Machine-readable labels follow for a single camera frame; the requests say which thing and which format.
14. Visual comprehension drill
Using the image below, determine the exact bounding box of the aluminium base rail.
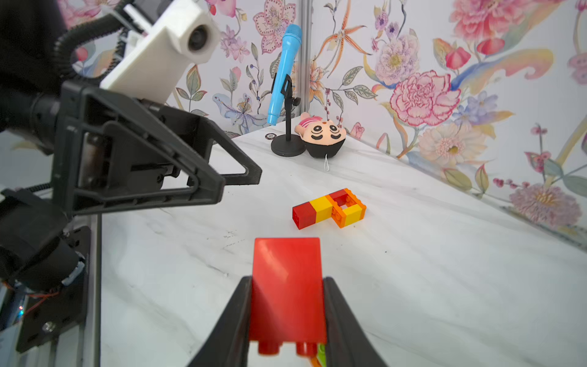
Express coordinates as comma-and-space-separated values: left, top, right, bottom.
1, 216, 102, 366

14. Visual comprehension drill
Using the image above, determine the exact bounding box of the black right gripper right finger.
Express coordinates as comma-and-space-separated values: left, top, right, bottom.
323, 277, 388, 367

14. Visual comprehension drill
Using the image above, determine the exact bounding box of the small red lego brick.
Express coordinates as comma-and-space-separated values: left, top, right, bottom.
330, 189, 349, 206

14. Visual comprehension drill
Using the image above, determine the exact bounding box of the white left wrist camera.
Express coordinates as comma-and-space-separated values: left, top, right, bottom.
100, 1, 220, 103

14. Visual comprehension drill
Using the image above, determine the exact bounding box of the lime green lego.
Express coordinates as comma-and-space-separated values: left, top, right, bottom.
315, 344, 327, 367

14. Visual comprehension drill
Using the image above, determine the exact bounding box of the small orange lego brick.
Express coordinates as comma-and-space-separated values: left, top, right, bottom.
326, 194, 345, 228

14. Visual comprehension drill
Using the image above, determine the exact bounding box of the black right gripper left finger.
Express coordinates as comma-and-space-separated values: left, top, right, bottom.
187, 276, 252, 367

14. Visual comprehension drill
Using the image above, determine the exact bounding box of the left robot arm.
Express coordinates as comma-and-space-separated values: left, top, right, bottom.
1, 1, 261, 298

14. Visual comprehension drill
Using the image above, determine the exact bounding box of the blue tube on stand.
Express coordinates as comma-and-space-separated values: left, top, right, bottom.
267, 24, 303, 125

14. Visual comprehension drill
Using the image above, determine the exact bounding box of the black round stand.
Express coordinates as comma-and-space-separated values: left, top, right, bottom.
271, 75, 306, 158

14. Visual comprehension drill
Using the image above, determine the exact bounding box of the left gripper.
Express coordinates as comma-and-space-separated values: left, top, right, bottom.
1, 82, 262, 216

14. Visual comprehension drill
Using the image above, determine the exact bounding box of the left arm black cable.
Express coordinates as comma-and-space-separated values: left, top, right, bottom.
52, 8, 134, 83

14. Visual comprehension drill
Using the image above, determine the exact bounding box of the small yellow lego brick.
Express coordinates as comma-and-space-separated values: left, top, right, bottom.
343, 204, 365, 226

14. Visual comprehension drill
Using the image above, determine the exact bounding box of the red square lego brick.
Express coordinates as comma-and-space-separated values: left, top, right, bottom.
292, 202, 317, 229

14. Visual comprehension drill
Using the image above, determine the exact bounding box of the plush doll head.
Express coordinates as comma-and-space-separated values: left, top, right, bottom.
294, 113, 347, 172

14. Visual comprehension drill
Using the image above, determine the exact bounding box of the orange lego plate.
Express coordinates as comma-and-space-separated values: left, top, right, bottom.
345, 188, 366, 221

